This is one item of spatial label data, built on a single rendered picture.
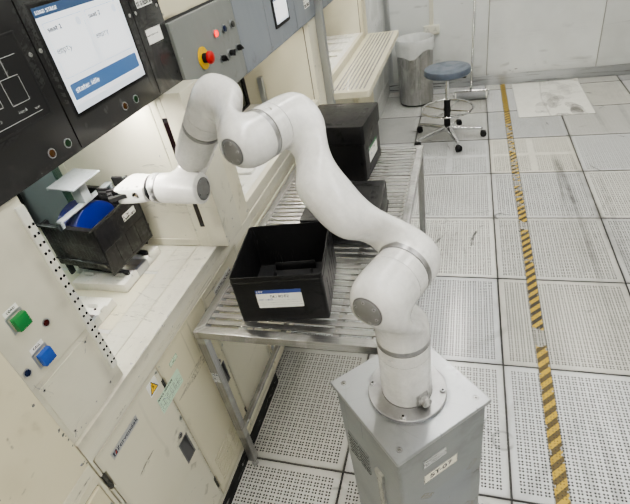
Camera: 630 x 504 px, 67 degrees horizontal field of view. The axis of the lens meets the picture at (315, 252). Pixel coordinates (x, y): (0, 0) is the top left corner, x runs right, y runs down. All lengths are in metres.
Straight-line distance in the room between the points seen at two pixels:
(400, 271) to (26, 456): 0.82
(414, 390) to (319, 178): 0.53
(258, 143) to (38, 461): 0.78
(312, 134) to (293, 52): 1.90
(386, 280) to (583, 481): 1.35
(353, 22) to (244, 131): 3.45
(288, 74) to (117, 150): 1.47
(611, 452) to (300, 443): 1.16
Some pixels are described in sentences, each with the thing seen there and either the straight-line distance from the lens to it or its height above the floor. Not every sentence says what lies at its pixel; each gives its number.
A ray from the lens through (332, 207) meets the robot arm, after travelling 0.91.
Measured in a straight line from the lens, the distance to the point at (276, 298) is 1.40.
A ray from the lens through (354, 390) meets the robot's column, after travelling 1.25.
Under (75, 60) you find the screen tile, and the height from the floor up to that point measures 1.57.
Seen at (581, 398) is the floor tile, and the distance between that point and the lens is 2.27.
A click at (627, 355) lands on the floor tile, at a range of 2.48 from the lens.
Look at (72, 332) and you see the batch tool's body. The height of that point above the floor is 1.08.
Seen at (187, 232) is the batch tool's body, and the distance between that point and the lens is 1.70.
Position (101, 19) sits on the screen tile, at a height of 1.62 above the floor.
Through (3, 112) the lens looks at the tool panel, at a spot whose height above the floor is 1.54.
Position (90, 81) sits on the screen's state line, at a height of 1.52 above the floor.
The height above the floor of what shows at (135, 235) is 1.00.
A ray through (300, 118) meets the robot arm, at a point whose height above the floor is 1.42.
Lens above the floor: 1.74
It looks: 35 degrees down
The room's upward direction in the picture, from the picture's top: 11 degrees counter-clockwise
